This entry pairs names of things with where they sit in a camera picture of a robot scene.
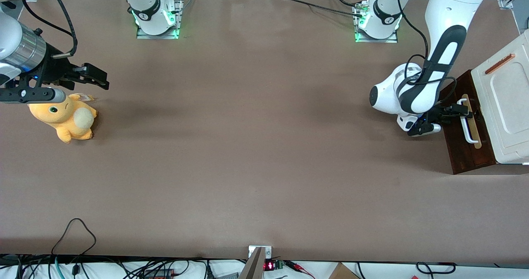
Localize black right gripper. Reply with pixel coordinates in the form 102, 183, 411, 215
25, 45, 110, 91

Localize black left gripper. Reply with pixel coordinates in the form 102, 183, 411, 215
427, 99, 474, 124

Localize white metal drawer handle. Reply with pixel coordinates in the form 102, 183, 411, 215
457, 99, 479, 144

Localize yellow plush toy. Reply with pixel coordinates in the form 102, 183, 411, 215
28, 92, 98, 144

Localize dark brown wooden cabinet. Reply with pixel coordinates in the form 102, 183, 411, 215
459, 69, 497, 167

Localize copper orange bar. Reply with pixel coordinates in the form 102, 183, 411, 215
485, 53, 516, 75

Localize brown cardboard piece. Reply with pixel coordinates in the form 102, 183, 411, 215
328, 262, 361, 279

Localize red clip leads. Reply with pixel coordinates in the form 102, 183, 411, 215
284, 260, 315, 279

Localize light wooden handle plate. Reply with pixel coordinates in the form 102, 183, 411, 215
460, 93, 483, 150

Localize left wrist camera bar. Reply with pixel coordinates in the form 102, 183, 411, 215
407, 121, 442, 137

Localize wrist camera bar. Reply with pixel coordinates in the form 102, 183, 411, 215
407, 121, 442, 137
0, 87, 67, 105

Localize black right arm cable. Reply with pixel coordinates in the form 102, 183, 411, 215
22, 0, 79, 59

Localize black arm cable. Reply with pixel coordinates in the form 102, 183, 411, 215
396, 0, 458, 107
22, 0, 79, 59

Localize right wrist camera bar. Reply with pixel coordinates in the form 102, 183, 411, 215
0, 87, 67, 105

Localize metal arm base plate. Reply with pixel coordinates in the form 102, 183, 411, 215
354, 1, 398, 43
136, 0, 183, 40

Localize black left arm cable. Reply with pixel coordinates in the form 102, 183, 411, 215
396, 0, 458, 107

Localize black looped cable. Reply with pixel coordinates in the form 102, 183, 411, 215
51, 218, 97, 257

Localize black oval cable loop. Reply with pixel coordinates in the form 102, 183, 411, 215
416, 262, 456, 275

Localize black cable on table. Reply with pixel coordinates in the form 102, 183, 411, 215
284, 0, 365, 17

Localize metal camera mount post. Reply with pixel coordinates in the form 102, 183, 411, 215
237, 245, 273, 279

